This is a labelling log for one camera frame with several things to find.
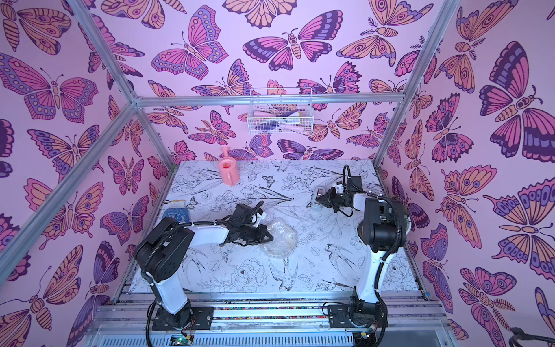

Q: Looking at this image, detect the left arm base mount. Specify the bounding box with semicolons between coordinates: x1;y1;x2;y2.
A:
152;307;215;331

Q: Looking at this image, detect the blue work glove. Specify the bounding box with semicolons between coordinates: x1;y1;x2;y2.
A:
162;200;190;223

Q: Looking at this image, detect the clear bubble wrap sheet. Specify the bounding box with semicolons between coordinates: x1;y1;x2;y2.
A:
262;218;299;259

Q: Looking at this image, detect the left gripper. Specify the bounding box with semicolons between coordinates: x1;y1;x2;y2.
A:
239;226;275;246

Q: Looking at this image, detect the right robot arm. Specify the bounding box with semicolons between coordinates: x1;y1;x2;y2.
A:
313;185;411;304

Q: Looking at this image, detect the white wire basket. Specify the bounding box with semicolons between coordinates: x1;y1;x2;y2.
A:
246;86;315;135

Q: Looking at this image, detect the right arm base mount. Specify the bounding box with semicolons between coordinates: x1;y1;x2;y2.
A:
322;302;389;330

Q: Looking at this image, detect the green circuit board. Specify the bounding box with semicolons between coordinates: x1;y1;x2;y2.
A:
170;334;193;346

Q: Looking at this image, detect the pink watering can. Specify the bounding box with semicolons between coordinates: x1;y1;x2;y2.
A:
218;147;240;187

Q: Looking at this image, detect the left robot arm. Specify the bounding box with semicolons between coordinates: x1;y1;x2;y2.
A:
133;213;274;315

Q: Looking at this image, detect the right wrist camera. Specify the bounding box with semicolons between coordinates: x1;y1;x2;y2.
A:
343;176;365;195

